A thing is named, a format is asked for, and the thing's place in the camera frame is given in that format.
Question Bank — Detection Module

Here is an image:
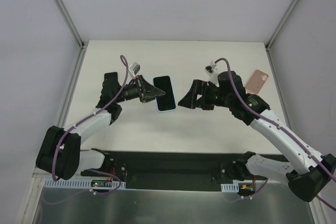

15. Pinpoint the black screen smartphone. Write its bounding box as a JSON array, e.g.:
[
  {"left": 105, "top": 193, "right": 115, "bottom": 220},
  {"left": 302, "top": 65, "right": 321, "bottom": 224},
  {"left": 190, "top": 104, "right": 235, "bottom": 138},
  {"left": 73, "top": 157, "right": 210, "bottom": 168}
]
[
  {"left": 152, "top": 75, "right": 176, "bottom": 112},
  {"left": 103, "top": 72, "right": 119, "bottom": 87}
]

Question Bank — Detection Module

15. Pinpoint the light blue phone case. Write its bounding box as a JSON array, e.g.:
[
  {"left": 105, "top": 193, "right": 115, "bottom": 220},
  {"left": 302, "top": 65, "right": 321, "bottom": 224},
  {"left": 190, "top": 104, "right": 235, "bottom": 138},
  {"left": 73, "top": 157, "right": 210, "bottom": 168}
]
[{"left": 153, "top": 76, "right": 176, "bottom": 112}]

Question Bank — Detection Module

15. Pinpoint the pink phone case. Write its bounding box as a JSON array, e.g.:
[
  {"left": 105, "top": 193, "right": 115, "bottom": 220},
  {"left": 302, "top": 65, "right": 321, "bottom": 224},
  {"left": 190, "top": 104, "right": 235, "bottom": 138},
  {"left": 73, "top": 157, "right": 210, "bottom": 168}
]
[{"left": 245, "top": 70, "right": 269, "bottom": 94}]

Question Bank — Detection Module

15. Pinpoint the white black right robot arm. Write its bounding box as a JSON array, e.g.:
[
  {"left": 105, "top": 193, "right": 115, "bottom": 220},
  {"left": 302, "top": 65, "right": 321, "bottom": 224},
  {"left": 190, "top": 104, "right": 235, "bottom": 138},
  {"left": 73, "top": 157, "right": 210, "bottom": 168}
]
[{"left": 178, "top": 71, "right": 335, "bottom": 202}]

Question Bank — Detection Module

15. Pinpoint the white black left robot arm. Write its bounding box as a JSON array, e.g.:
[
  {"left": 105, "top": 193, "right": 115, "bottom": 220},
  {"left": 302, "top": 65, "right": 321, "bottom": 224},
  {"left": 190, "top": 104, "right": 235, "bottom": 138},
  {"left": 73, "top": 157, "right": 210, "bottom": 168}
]
[{"left": 36, "top": 72, "right": 165, "bottom": 181}]

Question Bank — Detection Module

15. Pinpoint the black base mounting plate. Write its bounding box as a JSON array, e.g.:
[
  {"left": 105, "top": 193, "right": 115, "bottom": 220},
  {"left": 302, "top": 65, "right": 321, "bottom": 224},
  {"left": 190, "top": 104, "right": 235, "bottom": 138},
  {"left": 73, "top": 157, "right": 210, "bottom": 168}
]
[{"left": 97, "top": 151, "right": 253, "bottom": 191}]

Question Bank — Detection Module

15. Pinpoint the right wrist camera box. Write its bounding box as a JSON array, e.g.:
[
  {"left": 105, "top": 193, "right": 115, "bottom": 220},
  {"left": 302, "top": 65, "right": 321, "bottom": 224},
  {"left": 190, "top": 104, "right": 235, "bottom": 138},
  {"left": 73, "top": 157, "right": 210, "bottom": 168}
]
[{"left": 204, "top": 61, "right": 218, "bottom": 85}]

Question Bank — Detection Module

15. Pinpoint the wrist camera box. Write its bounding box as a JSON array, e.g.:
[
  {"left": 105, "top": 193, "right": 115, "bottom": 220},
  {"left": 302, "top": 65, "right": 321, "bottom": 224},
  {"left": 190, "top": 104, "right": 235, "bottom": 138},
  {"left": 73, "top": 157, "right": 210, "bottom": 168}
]
[
  {"left": 129, "top": 62, "right": 141, "bottom": 78},
  {"left": 204, "top": 61, "right": 218, "bottom": 85}
]

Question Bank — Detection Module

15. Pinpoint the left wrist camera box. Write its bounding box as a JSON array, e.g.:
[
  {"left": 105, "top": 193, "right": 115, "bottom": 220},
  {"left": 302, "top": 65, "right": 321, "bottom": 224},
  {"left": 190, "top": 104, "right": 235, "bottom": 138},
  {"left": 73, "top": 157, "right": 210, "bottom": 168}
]
[{"left": 129, "top": 62, "right": 141, "bottom": 78}]

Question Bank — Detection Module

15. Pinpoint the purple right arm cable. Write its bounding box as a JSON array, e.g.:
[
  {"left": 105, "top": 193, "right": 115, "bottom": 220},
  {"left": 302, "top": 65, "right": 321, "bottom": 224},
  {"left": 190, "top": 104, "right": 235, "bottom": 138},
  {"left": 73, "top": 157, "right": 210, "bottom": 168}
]
[{"left": 214, "top": 57, "right": 336, "bottom": 210}]

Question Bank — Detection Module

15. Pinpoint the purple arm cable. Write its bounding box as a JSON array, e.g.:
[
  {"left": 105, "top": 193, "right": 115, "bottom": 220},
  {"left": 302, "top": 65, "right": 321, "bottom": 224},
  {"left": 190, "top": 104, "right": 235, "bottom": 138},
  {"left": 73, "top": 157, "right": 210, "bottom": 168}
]
[
  {"left": 214, "top": 57, "right": 336, "bottom": 210},
  {"left": 41, "top": 55, "right": 136, "bottom": 205}
]

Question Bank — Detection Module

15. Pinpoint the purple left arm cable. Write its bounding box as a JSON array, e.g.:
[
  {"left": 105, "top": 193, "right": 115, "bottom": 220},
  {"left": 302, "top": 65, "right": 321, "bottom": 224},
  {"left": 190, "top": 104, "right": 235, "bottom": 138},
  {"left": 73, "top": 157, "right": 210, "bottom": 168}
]
[{"left": 41, "top": 55, "right": 136, "bottom": 205}]

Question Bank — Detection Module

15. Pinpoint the aluminium front frame rail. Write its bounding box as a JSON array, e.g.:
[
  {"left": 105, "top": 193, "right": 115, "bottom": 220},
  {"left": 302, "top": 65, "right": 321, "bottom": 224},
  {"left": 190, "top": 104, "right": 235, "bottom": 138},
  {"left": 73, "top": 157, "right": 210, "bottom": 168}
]
[{"left": 33, "top": 157, "right": 320, "bottom": 185}]

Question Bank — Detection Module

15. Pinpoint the right white cable duct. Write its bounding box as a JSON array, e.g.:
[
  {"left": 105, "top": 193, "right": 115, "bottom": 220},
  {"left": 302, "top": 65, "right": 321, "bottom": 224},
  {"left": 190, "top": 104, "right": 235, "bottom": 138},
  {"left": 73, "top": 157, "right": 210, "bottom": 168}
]
[{"left": 220, "top": 183, "right": 239, "bottom": 193}]

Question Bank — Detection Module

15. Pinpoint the white cable duct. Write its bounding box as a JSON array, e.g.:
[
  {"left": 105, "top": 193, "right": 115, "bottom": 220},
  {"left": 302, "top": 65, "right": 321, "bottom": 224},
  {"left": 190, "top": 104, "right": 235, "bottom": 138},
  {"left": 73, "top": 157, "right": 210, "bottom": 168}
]
[
  {"left": 44, "top": 178, "right": 126, "bottom": 190},
  {"left": 220, "top": 183, "right": 239, "bottom": 193}
]

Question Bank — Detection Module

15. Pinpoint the left white cable duct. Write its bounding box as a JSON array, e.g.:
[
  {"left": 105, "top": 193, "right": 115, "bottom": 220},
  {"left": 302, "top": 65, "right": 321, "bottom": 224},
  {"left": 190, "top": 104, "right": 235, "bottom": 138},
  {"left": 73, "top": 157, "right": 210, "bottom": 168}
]
[{"left": 44, "top": 178, "right": 126, "bottom": 190}]

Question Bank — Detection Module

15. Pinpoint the left aluminium corner post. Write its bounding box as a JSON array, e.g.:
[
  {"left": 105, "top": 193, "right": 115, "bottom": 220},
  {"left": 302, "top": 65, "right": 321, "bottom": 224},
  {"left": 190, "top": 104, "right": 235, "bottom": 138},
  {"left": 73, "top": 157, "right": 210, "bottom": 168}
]
[{"left": 54, "top": 0, "right": 86, "bottom": 49}]

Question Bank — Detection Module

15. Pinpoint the aluminium corner post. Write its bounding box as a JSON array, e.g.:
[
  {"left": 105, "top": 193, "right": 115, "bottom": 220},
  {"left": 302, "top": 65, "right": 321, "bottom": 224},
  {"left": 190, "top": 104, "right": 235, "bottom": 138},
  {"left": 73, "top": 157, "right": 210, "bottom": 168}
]
[
  {"left": 54, "top": 0, "right": 86, "bottom": 49},
  {"left": 265, "top": 0, "right": 301, "bottom": 52}
]

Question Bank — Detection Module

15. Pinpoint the right aluminium corner post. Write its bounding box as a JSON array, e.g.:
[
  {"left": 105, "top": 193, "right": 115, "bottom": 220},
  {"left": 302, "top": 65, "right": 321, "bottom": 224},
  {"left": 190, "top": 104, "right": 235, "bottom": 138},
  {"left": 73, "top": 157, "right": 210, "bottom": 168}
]
[{"left": 265, "top": 0, "right": 301, "bottom": 52}]

